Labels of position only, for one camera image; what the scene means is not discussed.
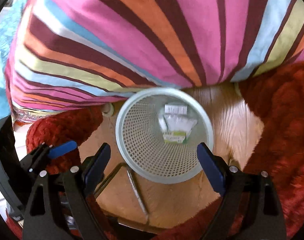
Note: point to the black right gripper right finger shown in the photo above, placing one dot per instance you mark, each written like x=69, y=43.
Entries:
x=250, y=207

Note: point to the white mesh waste basket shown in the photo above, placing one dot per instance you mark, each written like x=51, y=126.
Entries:
x=158, y=131

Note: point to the white plastic wrapper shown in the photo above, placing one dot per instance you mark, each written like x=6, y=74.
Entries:
x=172, y=123

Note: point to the red fluffy garment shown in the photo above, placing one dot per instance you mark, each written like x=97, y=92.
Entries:
x=276, y=97

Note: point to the striped colourful bedspread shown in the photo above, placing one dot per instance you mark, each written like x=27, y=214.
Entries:
x=72, y=54

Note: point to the white purple small box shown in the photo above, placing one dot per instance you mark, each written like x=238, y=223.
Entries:
x=175, y=109

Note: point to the blue patterned blanket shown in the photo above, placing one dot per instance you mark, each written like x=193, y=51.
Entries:
x=10, y=18

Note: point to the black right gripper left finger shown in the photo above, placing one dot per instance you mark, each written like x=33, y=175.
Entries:
x=57, y=206

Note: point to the green white medicine box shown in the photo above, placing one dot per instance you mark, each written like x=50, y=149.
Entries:
x=177, y=137

